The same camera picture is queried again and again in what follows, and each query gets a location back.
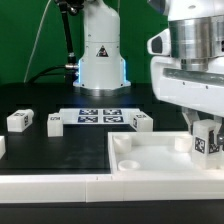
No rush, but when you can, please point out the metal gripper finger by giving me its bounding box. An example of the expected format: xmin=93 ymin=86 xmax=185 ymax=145
xmin=214 ymin=116 xmax=224 ymax=146
xmin=182 ymin=107 xmax=200 ymax=134

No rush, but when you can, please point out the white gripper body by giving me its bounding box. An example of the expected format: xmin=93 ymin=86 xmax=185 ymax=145
xmin=147 ymin=29 xmax=224 ymax=117

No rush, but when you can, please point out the white square tabletop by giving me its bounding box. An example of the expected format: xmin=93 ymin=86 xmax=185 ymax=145
xmin=108 ymin=132 xmax=224 ymax=173

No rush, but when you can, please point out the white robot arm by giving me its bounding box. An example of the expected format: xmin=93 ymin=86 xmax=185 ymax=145
xmin=74 ymin=0 xmax=224 ymax=145

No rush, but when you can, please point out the white left fence block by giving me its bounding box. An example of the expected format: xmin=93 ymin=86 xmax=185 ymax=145
xmin=0 ymin=136 xmax=6 ymax=159

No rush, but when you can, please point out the white marker base plate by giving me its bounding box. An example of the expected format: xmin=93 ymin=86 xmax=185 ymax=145
xmin=59 ymin=108 xmax=139 ymax=125

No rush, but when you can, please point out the white front fence wall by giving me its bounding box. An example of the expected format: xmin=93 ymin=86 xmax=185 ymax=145
xmin=0 ymin=171 xmax=224 ymax=203

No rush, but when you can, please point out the black cable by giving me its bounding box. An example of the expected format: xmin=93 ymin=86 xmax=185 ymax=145
xmin=25 ymin=64 xmax=80 ymax=84

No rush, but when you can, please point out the white cable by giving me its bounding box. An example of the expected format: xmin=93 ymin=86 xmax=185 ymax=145
xmin=23 ymin=0 xmax=53 ymax=84

